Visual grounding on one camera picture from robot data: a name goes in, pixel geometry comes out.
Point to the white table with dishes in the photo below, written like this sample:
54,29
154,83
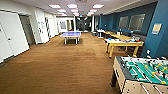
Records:
123,43

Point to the foosball table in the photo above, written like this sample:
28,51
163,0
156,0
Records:
140,71

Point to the large wall window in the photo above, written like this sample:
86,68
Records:
131,22

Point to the yellow wall sign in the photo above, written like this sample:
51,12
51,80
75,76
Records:
157,28

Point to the long wooden table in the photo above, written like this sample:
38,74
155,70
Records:
115,34

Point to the white door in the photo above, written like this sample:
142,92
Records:
15,35

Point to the rectangular ceiling light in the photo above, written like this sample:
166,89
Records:
98,6
55,6
72,6

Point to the blue ping pong table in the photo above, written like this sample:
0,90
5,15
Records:
70,34

